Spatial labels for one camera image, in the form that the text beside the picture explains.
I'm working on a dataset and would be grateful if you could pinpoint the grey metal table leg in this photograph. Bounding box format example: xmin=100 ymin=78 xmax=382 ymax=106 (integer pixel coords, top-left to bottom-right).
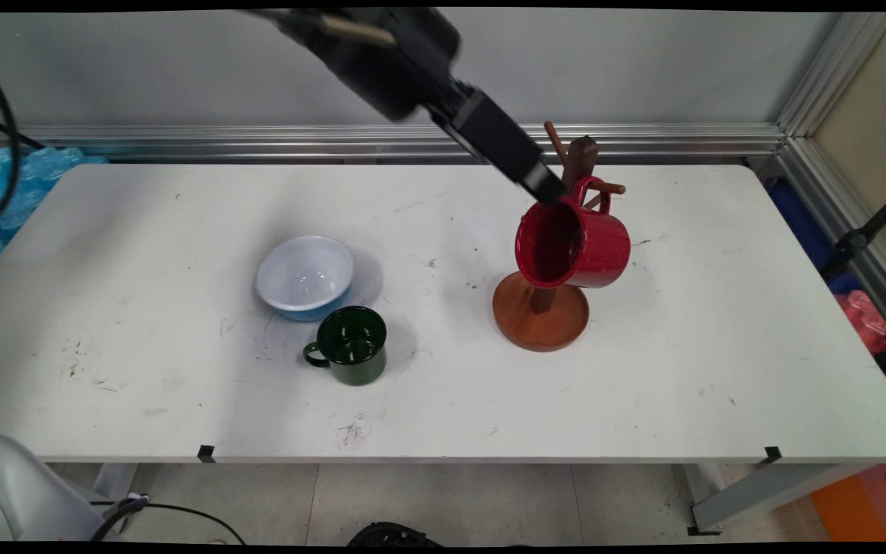
xmin=681 ymin=462 xmax=874 ymax=536
xmin=92 ymin=463 xmax=141 ymax=502

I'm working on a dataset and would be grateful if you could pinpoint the thin black cable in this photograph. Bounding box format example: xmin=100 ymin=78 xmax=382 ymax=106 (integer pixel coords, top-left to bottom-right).
xmin=0 ymin=112 xmax=45 ymax=149

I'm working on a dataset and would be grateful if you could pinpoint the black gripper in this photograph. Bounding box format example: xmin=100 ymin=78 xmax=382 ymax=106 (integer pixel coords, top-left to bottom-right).
xmin=253 ymin=8 xmax=568 ymax=206

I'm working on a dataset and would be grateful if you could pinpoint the blue plastic crate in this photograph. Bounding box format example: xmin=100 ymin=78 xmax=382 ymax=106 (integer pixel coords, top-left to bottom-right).
xmin=767 ymin=179 xmax=864 ymax=295

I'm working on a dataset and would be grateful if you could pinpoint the black tripod stand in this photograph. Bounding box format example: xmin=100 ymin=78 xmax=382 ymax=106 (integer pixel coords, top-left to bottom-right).
xmin=818 ymin=177 xmax=886 ymax=282

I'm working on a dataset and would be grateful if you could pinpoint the horizontal aluminium frame rail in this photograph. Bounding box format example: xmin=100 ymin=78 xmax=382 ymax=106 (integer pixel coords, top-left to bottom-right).
xmin=0 ymin=123 xmax=787 ymax=164

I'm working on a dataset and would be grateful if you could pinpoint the black object on floor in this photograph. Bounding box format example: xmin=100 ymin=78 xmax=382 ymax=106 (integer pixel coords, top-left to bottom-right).
xmin=346 ymin=522 xmax=445 ymax=548

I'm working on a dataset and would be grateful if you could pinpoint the red plastic bag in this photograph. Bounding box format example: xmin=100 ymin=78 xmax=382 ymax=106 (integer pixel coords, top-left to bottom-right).
xmin=834 ymin=289 xmax=886 ymax=418

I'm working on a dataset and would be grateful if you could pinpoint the orange box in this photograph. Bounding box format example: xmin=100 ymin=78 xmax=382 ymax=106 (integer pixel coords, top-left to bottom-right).
xmin=810 ymin=460 xmax=886 ymax=542

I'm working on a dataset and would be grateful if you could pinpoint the brown wooden mug tree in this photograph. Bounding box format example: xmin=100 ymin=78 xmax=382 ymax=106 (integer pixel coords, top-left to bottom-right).
xmin=492 ymin=120 xmax=628 ymax=353

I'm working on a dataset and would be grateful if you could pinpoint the grey rounded plastic housing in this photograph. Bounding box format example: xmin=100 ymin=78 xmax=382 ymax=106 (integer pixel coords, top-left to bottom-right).
xmin=0 ymin=432 xmax=105 ymax=542

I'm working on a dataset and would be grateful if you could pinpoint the dark green enamel mug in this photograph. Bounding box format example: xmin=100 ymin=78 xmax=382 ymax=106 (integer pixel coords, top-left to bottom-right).
xmin=302 ymin=305 xmax=388 ymax=387

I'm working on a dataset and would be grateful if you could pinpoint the white and blue bowl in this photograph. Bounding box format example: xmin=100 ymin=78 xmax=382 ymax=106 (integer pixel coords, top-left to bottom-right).
xmin=255 ymin=235 xmax=357 ymax=323

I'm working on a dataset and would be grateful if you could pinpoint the red enamel mug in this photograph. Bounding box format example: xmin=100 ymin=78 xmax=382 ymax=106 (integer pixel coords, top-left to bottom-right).
xmin=515 ymin=175 xmax=632 ymax=291

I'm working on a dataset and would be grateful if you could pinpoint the black floor cable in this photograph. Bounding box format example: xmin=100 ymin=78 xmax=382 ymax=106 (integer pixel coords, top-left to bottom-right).
xmin=89 ymin=492 xmax=247 ymax=546

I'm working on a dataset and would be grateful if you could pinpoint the slanted aluminium frame post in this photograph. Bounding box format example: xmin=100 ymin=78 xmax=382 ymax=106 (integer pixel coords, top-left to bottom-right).
xmin=775 ymin=12 xmax=886 ymax=343

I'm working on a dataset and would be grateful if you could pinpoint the blue bubble wrap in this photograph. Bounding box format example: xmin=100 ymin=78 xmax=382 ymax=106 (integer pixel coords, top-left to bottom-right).
xmin=0 ymin=146 xmax=110 ymax=282

